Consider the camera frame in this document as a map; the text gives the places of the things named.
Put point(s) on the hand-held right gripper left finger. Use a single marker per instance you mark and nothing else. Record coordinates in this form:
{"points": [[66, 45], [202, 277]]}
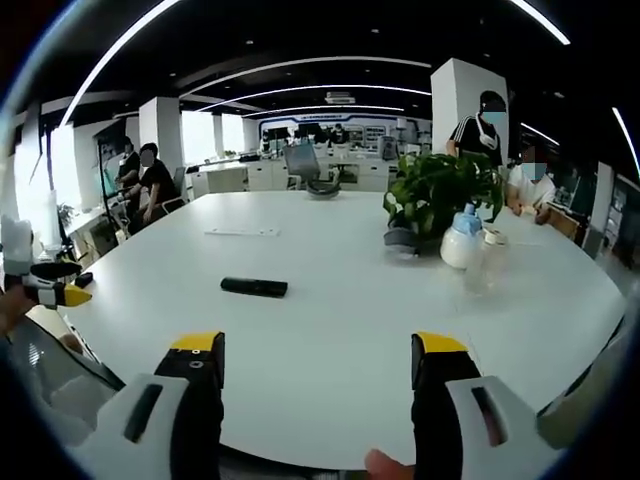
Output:
{"points": [[150, 430]]}

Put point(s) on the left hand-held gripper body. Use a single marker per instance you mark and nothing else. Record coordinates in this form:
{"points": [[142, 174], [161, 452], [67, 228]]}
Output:
{"points": [[17, 250]]}

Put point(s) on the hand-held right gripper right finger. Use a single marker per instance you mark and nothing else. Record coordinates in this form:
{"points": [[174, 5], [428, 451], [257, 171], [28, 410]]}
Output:
{"points": [[450, 430]]}

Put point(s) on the black remote control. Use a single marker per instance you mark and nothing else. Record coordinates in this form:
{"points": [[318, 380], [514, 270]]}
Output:
{"points": [[254, 287]]}

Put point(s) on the person's right hand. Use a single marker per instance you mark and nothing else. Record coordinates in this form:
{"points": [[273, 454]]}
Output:
{"points": [[387, 465]]}

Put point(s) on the small black object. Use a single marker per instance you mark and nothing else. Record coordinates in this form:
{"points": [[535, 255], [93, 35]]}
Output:
{"points": [[84, 279]]}

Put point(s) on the white office chair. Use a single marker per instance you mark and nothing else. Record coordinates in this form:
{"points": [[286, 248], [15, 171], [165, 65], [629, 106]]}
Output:
{"points": [[176, 192]]}

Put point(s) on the clear plastic bottle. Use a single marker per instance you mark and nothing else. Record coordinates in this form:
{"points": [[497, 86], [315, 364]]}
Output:
{"points": [[485, 265]]}

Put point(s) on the white bottle with blue cap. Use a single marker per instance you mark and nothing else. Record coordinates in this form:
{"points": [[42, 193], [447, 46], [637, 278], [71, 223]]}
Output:
{"points": [[460, 245]]}

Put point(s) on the white flat strip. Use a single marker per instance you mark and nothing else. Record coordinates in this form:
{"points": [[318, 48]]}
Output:
{"points": [[242, 232]]}

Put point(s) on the grey plant pot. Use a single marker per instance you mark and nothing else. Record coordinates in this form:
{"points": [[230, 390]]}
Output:
{"points": [[400, 240]]}

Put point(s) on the white low cabinets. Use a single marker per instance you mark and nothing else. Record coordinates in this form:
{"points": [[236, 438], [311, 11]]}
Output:
{"points": [[260, 175]]}

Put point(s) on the green potted plant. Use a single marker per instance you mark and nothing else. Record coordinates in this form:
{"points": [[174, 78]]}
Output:
{"points": [[440, 185]]}

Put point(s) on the grey mesh office chair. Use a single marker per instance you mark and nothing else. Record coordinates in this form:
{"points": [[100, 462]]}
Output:
{"points": [[302, 162]]}

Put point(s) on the black curved headset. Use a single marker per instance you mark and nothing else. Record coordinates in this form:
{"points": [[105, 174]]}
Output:
{"points": [[324, 190]]}

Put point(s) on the ceiling air conditioner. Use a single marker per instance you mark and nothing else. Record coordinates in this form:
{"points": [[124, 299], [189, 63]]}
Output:
{"points": [[340, 98]]}

